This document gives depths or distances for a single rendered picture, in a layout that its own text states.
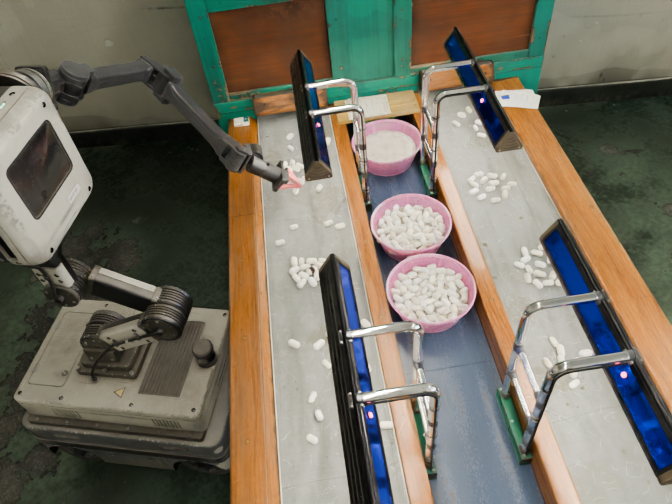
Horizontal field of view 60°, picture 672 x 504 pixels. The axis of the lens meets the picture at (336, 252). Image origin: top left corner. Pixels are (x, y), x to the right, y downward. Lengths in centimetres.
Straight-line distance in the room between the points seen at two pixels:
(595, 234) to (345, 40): 115
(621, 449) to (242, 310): 107
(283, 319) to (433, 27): 129
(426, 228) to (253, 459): 92
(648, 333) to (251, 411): 109
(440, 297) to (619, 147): 205
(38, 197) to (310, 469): 93
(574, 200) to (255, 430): 126
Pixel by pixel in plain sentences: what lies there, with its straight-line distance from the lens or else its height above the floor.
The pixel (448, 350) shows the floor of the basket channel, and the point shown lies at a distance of 176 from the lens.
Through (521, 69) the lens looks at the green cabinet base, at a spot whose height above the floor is 79.
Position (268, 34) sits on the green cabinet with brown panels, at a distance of 235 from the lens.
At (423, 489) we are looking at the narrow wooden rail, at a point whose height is 76.
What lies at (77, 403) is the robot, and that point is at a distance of 216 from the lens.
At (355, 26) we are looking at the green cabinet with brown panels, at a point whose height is 108.
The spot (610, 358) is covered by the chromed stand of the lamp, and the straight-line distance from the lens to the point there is 129.
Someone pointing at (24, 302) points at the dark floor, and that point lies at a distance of 325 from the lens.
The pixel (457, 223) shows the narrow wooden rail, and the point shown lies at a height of 76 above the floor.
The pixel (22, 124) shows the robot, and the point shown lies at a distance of 153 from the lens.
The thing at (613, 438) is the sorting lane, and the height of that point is 74.
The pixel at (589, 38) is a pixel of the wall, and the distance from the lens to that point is 370.
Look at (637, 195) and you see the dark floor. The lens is 336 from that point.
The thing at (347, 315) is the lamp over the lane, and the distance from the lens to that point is 131.
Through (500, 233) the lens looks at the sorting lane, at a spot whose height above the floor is 74.
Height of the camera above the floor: 217
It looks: 48 degrees down
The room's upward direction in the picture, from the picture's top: 7 degrees counter-clockwise
